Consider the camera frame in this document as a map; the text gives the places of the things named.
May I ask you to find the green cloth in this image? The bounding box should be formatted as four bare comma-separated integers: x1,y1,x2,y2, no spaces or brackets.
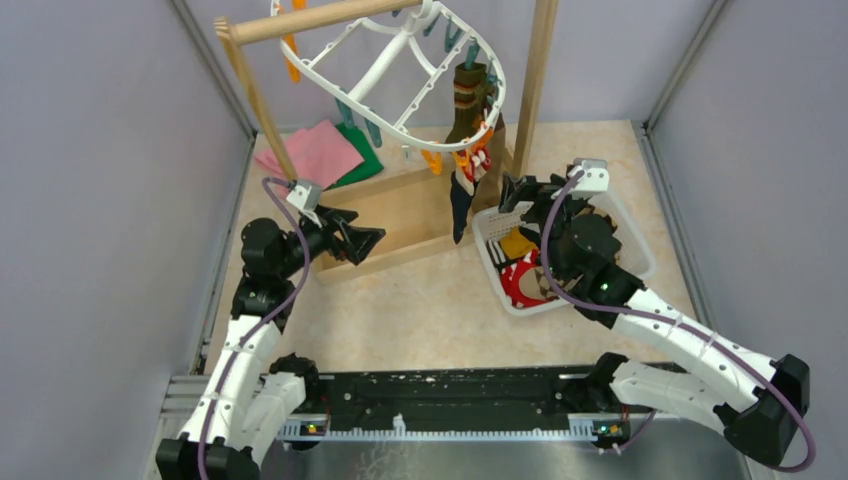
330,123,384,189

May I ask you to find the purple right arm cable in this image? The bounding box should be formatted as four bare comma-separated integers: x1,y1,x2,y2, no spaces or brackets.
539,169,817,475

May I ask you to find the teal clothes clip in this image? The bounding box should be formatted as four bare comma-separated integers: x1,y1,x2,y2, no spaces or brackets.
365,118,383,148

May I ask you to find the yellow sock in basket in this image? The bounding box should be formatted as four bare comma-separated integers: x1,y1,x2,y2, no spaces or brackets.
498,227,537,260

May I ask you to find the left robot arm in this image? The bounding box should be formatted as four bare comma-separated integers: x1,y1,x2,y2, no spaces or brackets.
155,206,386,479

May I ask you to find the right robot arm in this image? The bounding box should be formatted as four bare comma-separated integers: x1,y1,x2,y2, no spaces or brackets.
498,171,817,473

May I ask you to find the navy white red hanging sock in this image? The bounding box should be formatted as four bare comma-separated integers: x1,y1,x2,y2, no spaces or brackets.
450,144,493,244

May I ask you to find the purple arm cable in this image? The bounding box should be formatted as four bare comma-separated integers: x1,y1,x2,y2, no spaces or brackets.
196,176,313,480
539,169,817,475

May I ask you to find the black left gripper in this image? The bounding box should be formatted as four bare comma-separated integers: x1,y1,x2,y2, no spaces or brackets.
275,203,384,279

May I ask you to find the olive striped hanging sock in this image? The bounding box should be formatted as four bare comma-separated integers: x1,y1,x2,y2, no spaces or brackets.
444,62,494,143

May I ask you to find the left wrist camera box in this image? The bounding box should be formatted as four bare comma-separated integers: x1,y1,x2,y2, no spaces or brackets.
285,179,323,214

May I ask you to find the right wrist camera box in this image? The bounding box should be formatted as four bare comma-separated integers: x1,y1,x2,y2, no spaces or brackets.
568,158,610,199

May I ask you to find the white round clip hanger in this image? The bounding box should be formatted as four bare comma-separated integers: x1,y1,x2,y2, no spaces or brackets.
279,1,507,154

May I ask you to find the pink cloth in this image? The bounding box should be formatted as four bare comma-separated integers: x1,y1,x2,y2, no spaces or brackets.
284,120,364,190

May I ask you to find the wooden hanger rack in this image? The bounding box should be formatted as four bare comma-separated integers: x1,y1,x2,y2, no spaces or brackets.
213,0,559,286

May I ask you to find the orange clip at back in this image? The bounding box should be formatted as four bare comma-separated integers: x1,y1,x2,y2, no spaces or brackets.
278,5,303,85

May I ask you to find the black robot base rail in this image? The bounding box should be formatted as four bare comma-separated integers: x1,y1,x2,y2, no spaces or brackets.
269,354,649,449

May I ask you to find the orange clothes clip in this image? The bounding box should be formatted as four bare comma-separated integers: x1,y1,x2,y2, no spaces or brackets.
421,150,443,175

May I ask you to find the white plastic laundry basket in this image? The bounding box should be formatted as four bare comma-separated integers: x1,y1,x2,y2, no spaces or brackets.
470,190,656,317

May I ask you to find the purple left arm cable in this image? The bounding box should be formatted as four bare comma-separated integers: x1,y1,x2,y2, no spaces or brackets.
196,176,313,480

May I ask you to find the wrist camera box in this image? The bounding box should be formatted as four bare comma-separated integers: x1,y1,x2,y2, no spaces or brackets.
568,158,610,199
285,179,323,214

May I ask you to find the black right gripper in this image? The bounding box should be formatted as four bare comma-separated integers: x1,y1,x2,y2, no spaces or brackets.
499,172,588,281

